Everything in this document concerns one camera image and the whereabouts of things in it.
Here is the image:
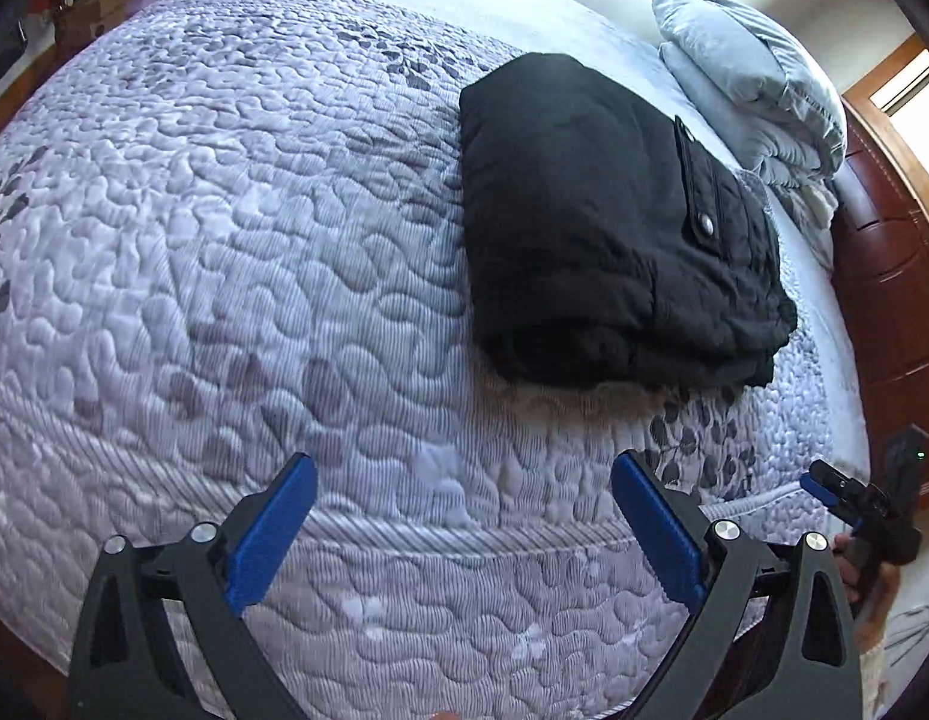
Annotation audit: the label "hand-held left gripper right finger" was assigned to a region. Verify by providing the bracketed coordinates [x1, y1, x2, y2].
[610, 449, 865, 720]

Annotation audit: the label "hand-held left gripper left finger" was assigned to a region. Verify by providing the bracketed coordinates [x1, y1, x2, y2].
[68, 453, 320, 720]

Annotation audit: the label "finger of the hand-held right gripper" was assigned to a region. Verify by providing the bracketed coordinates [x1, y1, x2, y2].
[799, 465, 878, 533]

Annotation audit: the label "black jacket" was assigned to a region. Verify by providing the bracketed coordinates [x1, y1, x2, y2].
[459, 52, 800, 392]

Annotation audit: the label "person's right hand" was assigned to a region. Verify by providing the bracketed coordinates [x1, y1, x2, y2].
[832, 532, 902, 650]

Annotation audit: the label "wooden bed headboard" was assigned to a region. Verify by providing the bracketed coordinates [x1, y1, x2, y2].
[828, 101, 929, 470]

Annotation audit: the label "bed with grey quilt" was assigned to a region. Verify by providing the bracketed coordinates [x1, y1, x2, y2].
[0, 0, 863, 720]

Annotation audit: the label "folded grey blanket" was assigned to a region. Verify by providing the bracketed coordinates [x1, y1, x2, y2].
[660, 43, 842, 272]

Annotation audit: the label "small wooden framed window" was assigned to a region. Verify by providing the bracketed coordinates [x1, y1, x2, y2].
[841, 30, 929, 205]

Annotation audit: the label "grey pillow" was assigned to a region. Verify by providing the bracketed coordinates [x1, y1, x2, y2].
[652, 0, 848, 175]

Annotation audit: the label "stacked cardboard boxes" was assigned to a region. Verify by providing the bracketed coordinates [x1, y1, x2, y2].
[53, 0, 130, 47]

